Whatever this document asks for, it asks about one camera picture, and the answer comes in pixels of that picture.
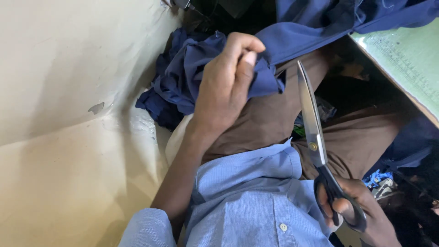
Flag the person's right hand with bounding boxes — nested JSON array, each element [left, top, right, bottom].
[[316, 177, 402, 247]]

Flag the person's left hand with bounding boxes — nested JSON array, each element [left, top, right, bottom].
[[191, 32, 267, 138]]

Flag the black handled tailor scissors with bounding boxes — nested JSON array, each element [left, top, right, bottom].
[[296, 60, 368, 234]]

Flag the blue fabric piece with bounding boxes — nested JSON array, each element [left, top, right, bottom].
[[246, 0, 439, 98]]

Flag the heap of fabric scraps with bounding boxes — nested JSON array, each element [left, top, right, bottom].
[[363, 169, 439, 247]]

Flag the light blue checked shirt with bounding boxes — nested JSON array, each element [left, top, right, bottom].
[[118, 139, 344, 247]]

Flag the grey fabric scrap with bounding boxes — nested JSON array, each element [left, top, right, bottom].
[[316, 97, 337, 123]]

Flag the brown trousers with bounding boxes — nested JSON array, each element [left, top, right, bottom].
[[202, 47, 414, 182]]

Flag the wooden work table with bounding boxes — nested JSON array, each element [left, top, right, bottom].
[[347, 17, 439, 130]]

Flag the green cutting mat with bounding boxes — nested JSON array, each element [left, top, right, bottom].
[[350, 18, 439, 121]]

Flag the heap of navy fabric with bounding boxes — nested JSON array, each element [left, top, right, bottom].
[[135, 27, 228, 132]]

